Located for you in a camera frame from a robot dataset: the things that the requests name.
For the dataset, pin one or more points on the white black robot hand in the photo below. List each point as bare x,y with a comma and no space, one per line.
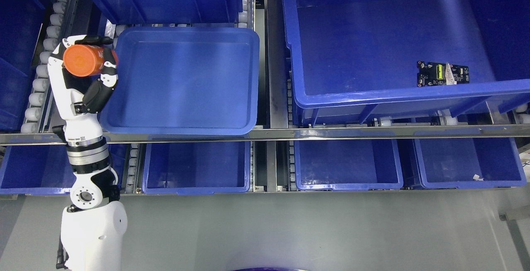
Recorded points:
80,99

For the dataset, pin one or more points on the black circuit board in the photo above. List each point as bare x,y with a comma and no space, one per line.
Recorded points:
441,74

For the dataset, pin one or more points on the steel shelf front rail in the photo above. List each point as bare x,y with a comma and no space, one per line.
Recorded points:
413,131

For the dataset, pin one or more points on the blue bin lower left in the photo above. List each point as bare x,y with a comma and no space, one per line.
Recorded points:
37,170

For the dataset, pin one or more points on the blue bin far left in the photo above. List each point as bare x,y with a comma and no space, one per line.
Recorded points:
20,27

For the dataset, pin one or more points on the white roller track left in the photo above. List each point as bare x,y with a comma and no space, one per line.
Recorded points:
38,110

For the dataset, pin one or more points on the blue bin lower middle-left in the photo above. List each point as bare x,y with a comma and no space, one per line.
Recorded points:
198,168

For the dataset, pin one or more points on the orange cylindrical capacitor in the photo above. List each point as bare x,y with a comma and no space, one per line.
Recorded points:
87,60

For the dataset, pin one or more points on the blue bin lower right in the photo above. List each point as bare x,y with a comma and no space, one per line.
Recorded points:
464,163

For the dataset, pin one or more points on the blue bin lower middle-right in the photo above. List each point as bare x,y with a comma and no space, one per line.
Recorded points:
347,165

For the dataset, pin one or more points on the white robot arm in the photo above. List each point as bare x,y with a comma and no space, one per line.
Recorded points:
93,225

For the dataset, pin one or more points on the shallow blue tray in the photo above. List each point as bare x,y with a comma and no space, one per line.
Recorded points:
185,81

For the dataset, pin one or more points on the large blue bin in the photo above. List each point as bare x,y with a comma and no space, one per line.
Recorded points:
356,60

